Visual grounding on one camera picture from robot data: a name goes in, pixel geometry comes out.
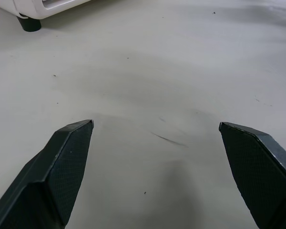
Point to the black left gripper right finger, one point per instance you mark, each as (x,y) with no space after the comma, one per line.
(259,171)

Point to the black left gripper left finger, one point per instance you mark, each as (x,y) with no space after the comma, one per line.
(50,176)

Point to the black rubber foot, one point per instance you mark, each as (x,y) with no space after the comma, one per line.
(29,23)

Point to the white appliance with black foot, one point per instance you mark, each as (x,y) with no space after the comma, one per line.
(38,6)

